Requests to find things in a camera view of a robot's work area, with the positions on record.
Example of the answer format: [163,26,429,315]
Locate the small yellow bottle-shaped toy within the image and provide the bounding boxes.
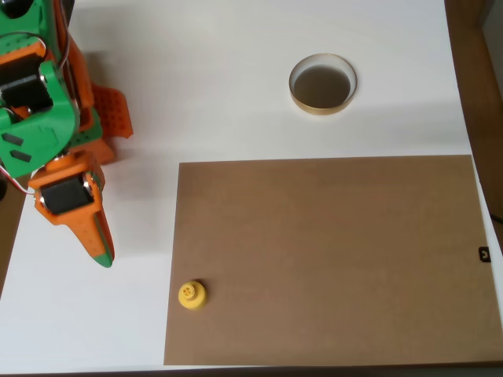
[178,279,209,313]

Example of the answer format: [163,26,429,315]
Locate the orange robot base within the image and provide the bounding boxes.
[70,82,135,165]

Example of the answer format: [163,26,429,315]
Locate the round gold-rimmed bowl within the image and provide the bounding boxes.
[288,53,359,117]

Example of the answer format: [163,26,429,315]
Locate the brown rectangular board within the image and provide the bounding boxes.
[163,154,503,367]

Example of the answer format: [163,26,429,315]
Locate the white red servo cable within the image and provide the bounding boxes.
[0,159,39,196]

